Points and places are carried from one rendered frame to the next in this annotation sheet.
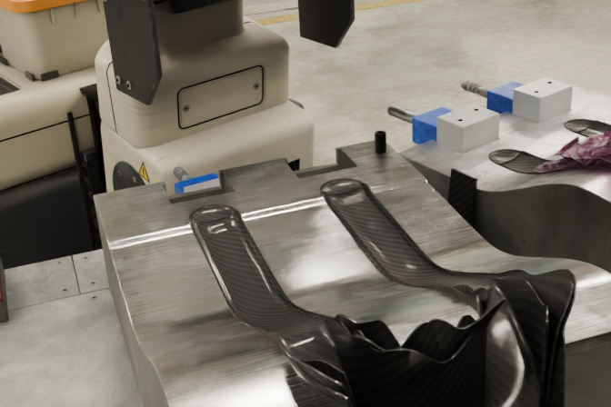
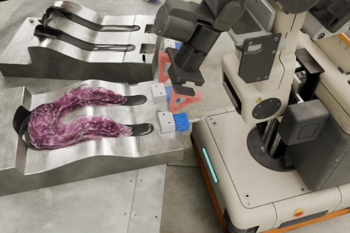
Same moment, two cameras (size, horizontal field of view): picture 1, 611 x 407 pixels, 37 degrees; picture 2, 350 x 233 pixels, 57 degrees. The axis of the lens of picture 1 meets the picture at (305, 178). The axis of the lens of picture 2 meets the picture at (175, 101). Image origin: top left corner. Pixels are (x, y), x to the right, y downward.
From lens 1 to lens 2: 1.35 m
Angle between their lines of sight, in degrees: 84
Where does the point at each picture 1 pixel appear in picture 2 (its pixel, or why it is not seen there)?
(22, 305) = not seen: hidden behind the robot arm
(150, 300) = (113, 17)
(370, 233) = (111, 49)
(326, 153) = not seen: outside the picture
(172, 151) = (230, 57)
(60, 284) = not seen: hidden behind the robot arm
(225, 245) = (125, 29)
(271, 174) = (147, 39)
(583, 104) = (164, 140)
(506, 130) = (158, 108)
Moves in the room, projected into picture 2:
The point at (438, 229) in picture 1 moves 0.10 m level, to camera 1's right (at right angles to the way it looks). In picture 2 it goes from (101, 56) to (84, 77)
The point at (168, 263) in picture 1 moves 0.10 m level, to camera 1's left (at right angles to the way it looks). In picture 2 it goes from (123, 21) to (136, 7)
